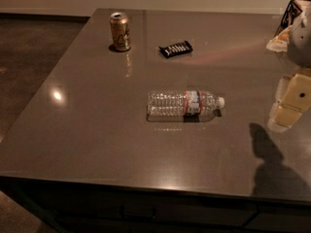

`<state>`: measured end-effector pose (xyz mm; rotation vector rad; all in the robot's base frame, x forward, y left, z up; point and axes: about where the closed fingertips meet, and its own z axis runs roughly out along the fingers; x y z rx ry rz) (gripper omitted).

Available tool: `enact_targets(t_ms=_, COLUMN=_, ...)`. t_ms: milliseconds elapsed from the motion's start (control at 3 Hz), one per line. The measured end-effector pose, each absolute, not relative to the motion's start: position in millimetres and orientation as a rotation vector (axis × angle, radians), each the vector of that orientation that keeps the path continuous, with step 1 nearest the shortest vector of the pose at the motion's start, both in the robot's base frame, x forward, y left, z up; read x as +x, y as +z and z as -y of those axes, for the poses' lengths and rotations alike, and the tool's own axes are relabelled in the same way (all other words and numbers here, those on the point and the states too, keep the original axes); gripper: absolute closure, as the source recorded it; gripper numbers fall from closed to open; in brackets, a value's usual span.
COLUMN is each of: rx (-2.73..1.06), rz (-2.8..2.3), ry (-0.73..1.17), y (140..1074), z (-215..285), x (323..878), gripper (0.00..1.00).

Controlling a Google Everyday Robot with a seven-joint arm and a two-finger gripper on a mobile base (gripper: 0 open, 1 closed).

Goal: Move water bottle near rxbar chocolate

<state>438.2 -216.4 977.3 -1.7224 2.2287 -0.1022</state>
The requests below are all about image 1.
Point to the dark drawer handle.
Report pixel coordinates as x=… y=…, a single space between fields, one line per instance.
x=138 y=212

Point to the black wire basket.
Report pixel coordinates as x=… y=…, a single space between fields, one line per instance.
x=293 y=10

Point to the gold soda can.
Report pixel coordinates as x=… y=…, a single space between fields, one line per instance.
x=120 y=31

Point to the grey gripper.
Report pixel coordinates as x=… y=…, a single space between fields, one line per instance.
x=300 y=42

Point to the pale snack bag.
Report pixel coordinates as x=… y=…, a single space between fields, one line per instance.
x=280 y=42

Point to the black rxbar chocolate wrapper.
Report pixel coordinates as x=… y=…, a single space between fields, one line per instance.
x=176 y=49

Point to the clear plastic water bottle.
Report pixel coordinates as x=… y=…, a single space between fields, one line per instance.
x=187 y=103

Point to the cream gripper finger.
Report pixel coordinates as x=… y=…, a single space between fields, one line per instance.
x=282 y=119

